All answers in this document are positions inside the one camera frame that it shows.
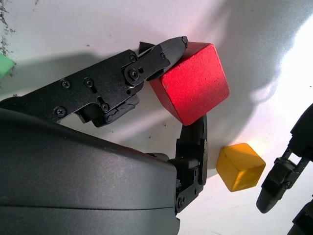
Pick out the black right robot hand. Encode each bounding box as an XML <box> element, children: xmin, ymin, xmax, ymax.
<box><xmin>0</xmin><ymin>35</ymin><xmax>209</xmax><ymax>235</ymax></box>

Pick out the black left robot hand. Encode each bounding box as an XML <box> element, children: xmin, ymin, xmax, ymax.
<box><xmin>256</xmin><ymin>102</ymin><xmax>313</xmax><ymax>235</ymax></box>

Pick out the yellow wooden cube block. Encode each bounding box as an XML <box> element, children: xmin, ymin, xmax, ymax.
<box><xmin>216</xmin><ymin>142</ymin><xmax>267</xmax><ymax>192</ymax></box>

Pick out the red wooden cube block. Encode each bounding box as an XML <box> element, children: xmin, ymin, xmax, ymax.
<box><xmin>149</xmin><ymin>42</ymin><xmax>230</xmax><ymax>127</ymax></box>

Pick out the green wooden cube block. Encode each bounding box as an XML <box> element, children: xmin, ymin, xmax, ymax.
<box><xmin>0</xmin><ymin>53</ymin><xmax>17</xmax><ymax>85</ymax></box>

